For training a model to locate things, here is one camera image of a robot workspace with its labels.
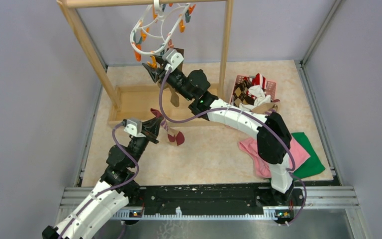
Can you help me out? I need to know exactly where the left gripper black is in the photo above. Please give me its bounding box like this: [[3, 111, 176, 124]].
[[128, 116, 163, 168]]

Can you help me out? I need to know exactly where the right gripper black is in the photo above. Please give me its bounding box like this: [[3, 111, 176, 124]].
[[141, 56, 193, 102]]

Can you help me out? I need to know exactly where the purple striped sock maroon cuff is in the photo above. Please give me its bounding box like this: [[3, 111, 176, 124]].
[[150, 108, 185, 146]]

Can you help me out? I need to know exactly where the white round clip hanger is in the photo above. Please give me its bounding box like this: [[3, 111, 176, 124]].
[[129, 0, 195, 67]]

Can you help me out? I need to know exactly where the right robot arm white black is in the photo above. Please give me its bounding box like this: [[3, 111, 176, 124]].
[[143, 56, 295, 205]]

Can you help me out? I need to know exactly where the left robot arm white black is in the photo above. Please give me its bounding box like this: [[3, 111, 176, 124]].
[[42, 116, 163, 239]]

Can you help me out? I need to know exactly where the wooden clothes rack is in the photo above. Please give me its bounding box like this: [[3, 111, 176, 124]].
[[56, 0, 234, 127]]

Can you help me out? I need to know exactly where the brown argyle sock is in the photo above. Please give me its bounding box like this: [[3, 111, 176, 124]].
[[231, 82, 254, 107]]

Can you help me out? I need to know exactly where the red white striped sock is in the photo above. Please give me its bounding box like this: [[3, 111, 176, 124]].
[[251, 73, 268, 90]]

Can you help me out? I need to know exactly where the pink plastic basket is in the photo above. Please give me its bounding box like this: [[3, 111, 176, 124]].
[[229, 75, 279, 105]]

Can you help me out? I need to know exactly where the purple striped tan sock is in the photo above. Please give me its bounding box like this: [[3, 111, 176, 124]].
[[251, 102, 280, 116]]

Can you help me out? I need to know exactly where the pink cloth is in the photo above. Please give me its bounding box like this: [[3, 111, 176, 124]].
[[238, 135, 311, 179]]

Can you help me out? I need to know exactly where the green cloth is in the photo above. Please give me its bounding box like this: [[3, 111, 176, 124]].
[[290, 132, 325, 179]]

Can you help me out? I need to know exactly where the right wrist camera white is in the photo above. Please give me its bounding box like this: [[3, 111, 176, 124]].
[[162, 48, 184, 71]]

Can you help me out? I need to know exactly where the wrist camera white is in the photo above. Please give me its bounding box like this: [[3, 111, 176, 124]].
[[162, 48, 184, 71], [123, 118, 144, 137]]

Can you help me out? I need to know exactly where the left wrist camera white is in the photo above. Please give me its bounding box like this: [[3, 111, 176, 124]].
[[123, 118, 144, 137]]

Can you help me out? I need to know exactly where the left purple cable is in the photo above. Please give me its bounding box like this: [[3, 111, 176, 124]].
[[57, 121, 140, 239]]

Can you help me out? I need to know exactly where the purple cable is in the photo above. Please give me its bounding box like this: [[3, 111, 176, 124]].
[[57, 121, 140, 239], [158, 64, 307, 226]]

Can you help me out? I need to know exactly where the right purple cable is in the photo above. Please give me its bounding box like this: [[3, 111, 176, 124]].
[[158, 64, 307, 226]]

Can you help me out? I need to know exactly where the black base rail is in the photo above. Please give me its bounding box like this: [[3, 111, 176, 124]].
[[114, 183, 305, 225]]

